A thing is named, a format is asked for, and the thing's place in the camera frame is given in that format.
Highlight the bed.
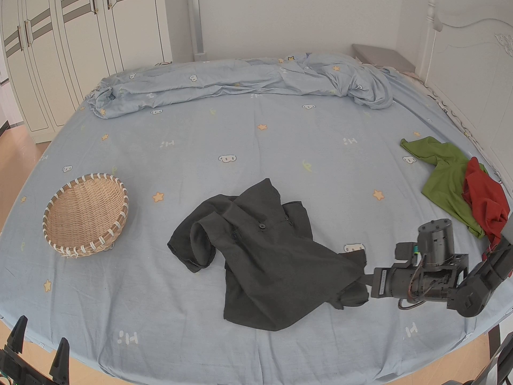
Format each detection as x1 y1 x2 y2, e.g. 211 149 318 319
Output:
0 0 513 385

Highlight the pale blue quilt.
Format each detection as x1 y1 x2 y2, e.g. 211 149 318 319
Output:
86 52 395 118

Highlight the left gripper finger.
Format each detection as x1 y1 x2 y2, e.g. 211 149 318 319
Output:
6 315 28 354
49 337 71 385

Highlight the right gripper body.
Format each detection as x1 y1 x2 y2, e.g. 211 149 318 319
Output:
370 266 421 300

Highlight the grey bedside table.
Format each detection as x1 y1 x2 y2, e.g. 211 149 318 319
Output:
352 44 417 74

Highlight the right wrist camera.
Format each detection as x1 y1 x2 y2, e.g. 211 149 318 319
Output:
395 242 421 264

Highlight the round woven basket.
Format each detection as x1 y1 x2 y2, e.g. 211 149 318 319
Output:
42 173 130 258

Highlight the red garment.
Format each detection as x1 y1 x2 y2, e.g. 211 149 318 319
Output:
462 157 511 261

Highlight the white upright pipe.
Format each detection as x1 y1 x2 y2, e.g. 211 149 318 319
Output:
188 0 206 61

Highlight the white wardrobe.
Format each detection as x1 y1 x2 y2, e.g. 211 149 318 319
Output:
0 0 174 144

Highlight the black shirt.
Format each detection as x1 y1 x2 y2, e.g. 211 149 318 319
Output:
167 178 370 332

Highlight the green garment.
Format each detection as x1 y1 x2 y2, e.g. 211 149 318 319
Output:
400 136 490 239

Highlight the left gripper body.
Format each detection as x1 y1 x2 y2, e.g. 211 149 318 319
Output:
0 346 57 385

